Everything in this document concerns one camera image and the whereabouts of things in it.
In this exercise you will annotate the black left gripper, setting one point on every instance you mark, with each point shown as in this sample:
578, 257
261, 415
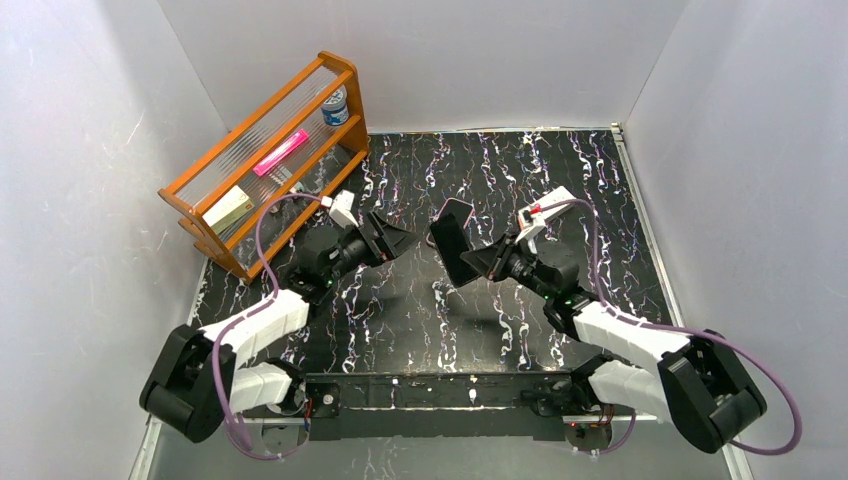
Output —
375, 239

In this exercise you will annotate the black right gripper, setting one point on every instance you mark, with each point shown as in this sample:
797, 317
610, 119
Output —
497, 258

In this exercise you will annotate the black phone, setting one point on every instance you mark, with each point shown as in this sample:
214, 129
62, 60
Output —
451, 242

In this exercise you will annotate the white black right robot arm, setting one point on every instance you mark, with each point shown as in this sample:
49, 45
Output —
695, 382

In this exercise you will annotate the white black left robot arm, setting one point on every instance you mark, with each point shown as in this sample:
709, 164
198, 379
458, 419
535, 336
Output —
201, 379

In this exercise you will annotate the phone in pink case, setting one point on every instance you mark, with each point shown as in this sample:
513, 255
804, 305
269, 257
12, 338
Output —
461, 210

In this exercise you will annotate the white red box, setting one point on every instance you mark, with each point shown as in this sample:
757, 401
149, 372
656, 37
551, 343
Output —
553, 203

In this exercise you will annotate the pink flat box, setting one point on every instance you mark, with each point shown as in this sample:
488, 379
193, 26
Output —
281, 152

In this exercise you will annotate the white blue round jar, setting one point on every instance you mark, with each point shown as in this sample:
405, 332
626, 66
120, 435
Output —
334, 108

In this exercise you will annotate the orange wooden shelf rack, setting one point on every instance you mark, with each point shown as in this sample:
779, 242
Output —
318, 167

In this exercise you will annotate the cream green box on shelf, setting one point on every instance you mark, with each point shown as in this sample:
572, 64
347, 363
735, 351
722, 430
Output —
228, 209

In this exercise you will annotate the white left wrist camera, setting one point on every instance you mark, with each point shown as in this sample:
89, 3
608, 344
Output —
339, 209

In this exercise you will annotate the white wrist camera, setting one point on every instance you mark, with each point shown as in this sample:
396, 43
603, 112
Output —
339, 209
531, 221

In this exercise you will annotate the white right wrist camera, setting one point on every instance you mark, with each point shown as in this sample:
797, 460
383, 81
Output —
531, 221

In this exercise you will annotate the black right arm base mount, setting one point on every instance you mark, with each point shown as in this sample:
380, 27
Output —
553, 398

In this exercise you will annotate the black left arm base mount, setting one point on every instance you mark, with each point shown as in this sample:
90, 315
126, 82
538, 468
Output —
324, 399

